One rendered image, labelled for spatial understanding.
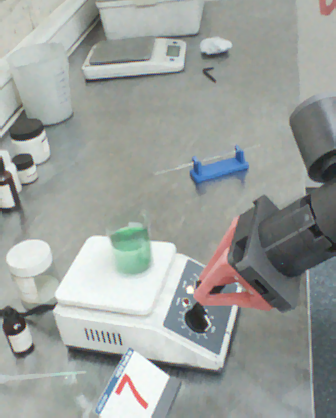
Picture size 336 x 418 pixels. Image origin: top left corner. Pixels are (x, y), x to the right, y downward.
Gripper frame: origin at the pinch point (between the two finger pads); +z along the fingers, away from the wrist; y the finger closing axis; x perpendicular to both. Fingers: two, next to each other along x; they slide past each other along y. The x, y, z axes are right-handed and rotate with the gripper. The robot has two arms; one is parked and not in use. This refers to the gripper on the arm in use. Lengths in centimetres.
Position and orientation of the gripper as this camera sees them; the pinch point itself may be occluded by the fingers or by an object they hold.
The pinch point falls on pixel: (206, 287)
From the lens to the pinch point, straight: 56.4
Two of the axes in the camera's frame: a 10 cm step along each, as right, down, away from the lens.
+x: 7.1, 6.7, 2.3
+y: -3.1, 5.8, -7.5
